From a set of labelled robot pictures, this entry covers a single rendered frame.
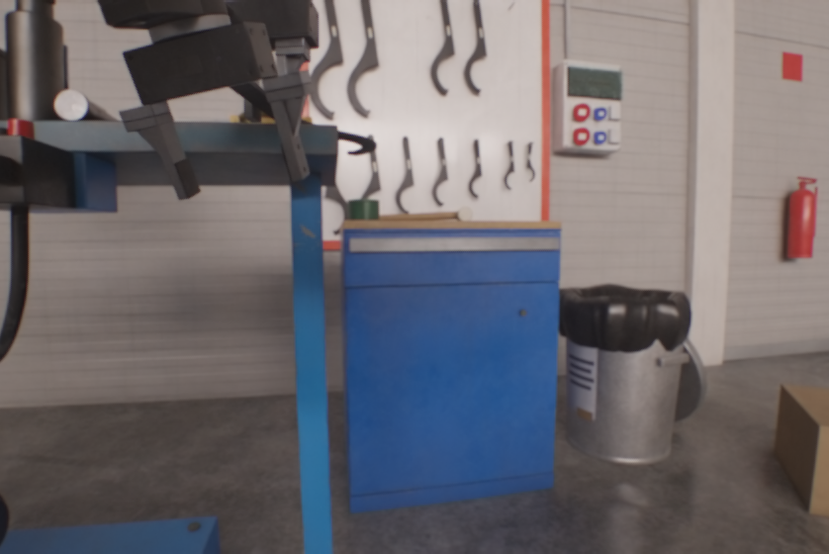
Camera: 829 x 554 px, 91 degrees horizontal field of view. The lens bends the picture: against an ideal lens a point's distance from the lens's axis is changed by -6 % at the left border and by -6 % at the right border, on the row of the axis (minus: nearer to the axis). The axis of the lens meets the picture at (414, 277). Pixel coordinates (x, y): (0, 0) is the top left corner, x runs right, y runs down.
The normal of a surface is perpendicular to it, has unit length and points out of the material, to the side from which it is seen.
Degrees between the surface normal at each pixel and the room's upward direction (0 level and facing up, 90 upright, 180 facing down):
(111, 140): 90
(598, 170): 90
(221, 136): 90
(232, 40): 114
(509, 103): 90
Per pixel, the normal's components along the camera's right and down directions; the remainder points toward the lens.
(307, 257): 0.18, 0.08
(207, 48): -0.07, 0.48
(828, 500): -0.47, 0.07
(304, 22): -0.06, 0.08
